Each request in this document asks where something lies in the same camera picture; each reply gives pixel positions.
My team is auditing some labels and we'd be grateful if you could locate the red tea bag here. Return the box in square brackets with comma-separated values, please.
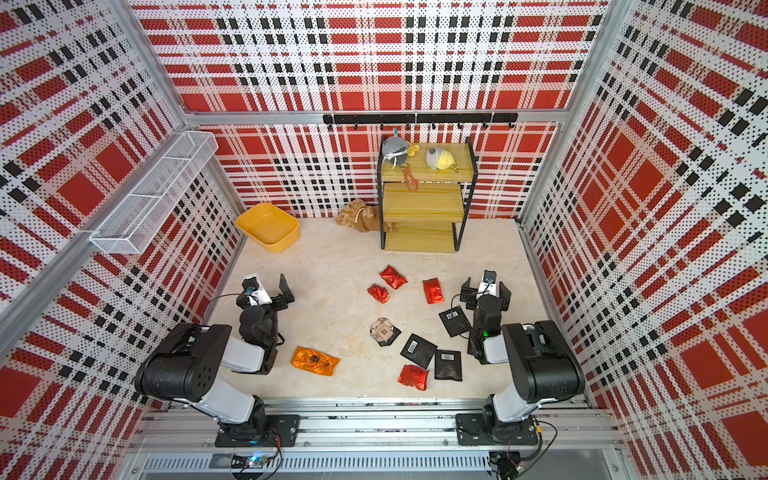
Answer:
[398, 365, 428, 391]
[379, 265, 407, 290]
[422, 278, 444, 305]
[367, 284, 389, 304]

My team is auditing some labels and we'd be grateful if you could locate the yellow plastic storage box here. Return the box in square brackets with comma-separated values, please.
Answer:
[235, 203, 300, 253]

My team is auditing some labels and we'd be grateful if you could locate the orange tea bag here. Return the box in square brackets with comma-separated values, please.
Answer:
[291, 347, 340, 377]

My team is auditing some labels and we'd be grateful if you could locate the red tea bag top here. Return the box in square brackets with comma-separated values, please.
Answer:
[379, 265, 407, 290]

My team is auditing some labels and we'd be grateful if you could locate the floral black tea bag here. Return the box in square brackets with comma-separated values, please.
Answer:
[369, 317, 401, 347]

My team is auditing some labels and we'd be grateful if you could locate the red tea bag bottom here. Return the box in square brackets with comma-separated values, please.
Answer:
[398, 365, 428, 391]

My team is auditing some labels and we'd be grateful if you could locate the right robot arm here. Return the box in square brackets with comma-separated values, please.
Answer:
[456, 270, 585, 444]

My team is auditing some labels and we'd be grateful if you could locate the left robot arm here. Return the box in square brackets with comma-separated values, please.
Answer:
[134, 274, 295, 442]

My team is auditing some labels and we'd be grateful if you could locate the brown plush toy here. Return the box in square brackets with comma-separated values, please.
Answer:
[334, 199, 382, 233]

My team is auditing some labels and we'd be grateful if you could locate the yellow white plush toy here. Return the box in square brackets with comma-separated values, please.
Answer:
[426, 147, 459, 172]

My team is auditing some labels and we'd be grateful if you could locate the grey plush toy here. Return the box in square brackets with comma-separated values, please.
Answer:
[381, 136, 411, 169]

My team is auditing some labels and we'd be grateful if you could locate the small circuit board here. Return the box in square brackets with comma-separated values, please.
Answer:
[230, 453, 272, 472]

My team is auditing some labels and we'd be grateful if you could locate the wooden shelf rack black frame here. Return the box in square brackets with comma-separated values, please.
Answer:
[376, 134, 479, 253]

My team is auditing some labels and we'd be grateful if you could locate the white wire mesh basket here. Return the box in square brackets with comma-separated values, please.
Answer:
[90, 130, 217, 255]

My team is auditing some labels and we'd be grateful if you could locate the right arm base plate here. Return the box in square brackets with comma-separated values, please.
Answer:
[455, 413, 539, 447]

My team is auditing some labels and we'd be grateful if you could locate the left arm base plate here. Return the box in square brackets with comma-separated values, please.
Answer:
[214, 415, 301, 448]

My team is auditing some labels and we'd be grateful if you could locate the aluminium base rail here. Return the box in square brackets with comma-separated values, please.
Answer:
[118, 398, 634, 479]

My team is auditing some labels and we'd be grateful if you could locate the black hook rail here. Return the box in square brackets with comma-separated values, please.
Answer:
[322, 112, 519, 127]

